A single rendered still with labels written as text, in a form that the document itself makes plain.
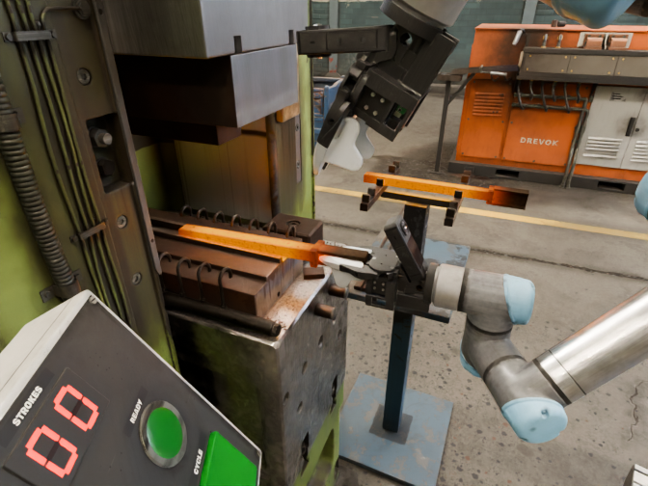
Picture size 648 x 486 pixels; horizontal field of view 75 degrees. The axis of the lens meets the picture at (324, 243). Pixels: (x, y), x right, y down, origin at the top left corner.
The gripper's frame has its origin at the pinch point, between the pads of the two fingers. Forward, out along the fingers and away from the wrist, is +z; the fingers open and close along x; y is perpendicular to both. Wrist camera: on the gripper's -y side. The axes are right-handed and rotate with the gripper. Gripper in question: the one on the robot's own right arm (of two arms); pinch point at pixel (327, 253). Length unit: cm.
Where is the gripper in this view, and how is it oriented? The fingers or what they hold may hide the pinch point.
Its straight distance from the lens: 79.5
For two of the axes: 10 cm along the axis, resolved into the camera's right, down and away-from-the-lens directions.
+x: 3.8, -4.6, 8.0
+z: -9.3, -1.7, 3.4
